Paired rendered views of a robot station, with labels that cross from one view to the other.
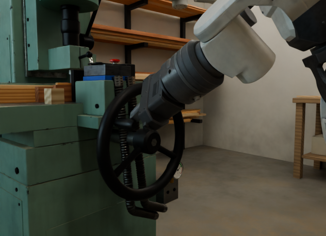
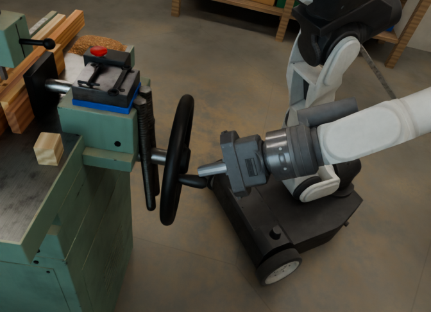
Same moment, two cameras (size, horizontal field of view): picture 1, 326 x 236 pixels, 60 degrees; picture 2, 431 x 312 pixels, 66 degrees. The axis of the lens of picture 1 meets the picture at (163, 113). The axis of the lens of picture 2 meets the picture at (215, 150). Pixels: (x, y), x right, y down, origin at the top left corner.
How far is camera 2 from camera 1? 0.60 m
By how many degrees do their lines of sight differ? 55
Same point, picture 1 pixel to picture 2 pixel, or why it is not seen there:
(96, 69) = (106, 97)
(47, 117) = (63, 186)
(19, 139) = not seen: hidden behind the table
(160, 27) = not seen: outside the picture
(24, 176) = (57, 254)
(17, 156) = not seen: hidden behind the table
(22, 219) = (57, 279)
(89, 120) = (111, 162)
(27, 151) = (59, 235)
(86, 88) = (88, 120)
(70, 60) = (11, 56)
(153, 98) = (251, 178)
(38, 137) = (62, 213)
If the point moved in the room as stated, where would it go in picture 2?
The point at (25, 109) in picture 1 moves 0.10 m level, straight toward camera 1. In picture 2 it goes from (48, 202) to (99, 232)
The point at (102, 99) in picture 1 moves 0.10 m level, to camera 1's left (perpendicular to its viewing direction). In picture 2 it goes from (127, 138) to (73, 156)
